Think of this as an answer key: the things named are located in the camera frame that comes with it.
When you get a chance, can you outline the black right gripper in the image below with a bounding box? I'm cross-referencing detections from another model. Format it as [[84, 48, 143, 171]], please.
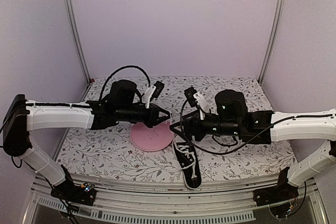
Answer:
[[169, 110, 241, 144]]

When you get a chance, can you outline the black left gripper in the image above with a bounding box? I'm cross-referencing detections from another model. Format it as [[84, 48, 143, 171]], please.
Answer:
[[117, 103, 173, 129]]

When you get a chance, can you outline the black white canvas sneaker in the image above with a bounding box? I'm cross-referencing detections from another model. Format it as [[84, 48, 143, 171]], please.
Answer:
[[171, 113, 202, 190]]

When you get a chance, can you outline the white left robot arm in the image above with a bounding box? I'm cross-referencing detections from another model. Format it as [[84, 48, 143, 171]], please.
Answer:
[[1, 80, 170, 200]]

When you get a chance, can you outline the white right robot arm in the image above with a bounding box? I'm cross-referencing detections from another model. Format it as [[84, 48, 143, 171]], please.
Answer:
[[170, 88, 335, 201]]

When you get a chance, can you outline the pink plastic plate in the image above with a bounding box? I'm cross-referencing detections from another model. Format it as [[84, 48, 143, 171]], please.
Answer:
[[130, 123, 173, 152]]

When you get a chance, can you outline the floral patterned table mat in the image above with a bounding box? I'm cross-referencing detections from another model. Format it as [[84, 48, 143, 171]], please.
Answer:
[[50, 76, 300, 184]]

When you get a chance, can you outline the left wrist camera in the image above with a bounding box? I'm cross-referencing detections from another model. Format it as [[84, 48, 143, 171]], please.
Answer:
[[142, 81, 164, 109]]

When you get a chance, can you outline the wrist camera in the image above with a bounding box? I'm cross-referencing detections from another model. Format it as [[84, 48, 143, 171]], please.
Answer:
[[184, 87, 210, 120], [142, 81, 164, 109]]

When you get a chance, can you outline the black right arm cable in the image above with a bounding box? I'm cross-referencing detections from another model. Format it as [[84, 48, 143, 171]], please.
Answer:
[[180, 98, 274, 156]]

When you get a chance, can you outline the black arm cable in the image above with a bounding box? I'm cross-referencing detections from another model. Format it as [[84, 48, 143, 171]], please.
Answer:
[[100, 66, 152, 101], [180, 98, 274, 156]]

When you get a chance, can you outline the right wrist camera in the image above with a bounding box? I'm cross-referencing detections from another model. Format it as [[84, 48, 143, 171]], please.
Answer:
[[184, 87, 210, 120]]

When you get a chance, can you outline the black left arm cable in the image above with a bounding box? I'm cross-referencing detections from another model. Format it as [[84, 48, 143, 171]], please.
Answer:
[[100, 66, 152, 101]]

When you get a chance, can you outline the aluminium front rail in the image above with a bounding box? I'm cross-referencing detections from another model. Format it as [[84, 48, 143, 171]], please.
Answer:
[[73, 175, 332, 223]]

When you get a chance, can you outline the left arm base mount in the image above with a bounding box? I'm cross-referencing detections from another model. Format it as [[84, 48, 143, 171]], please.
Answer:
[[50, 181, 97, 206]]

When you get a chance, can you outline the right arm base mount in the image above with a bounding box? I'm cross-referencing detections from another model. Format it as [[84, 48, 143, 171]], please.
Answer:
[[253, 184, 299, 206]]

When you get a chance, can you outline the left aluminium frame post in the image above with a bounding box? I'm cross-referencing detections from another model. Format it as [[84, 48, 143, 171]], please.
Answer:
[[64, 0, 91, 84]]

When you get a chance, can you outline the aluminium frame post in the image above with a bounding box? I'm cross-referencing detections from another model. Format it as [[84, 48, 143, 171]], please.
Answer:
[[258, 0, 285, 86], [64, 0, 91, 84]]

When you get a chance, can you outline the right aluminium frame post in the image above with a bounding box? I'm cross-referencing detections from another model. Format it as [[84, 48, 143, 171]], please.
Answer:
[[258, 0, 285, 86]]

